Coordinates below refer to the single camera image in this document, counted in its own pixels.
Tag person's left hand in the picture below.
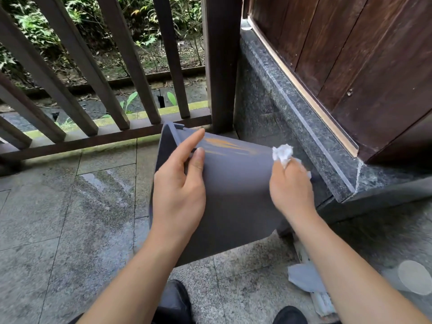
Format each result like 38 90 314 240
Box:
151 128 207 241

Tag person's right hand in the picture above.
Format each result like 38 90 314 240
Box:
269 156 315 220

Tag white tissue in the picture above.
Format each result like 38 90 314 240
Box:
272 144 312 180

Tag gray plastic bin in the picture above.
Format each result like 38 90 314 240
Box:
148 123 313 268

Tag person's left forearm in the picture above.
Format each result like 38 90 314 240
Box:
77 229 190 324

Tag person's right forearm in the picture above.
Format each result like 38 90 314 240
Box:
286 212 431 324

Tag gray granite door sill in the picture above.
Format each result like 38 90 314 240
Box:
234 28 432 203

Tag metal door edge strip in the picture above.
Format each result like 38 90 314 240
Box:
247 15 359 158

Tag broad green leaf plant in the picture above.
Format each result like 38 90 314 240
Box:
101 91 178 119

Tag gray plastic sheet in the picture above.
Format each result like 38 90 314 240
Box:
287 262 326 294

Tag brown wooden door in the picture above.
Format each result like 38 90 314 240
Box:
249 0 432 164

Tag black shoe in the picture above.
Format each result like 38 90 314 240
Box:
272 306 308 324
155 279 194 324

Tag white paper package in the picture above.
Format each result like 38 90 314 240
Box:
292 234 339 318

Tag dark wooden railing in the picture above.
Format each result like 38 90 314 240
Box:
0 0 214 167

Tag translucent plastic cup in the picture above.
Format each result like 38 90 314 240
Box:
381 260 432 296

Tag green bushes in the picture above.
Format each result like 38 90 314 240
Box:
0 0 206 86

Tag dark wooden post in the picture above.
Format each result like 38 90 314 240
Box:
201 0 244 134

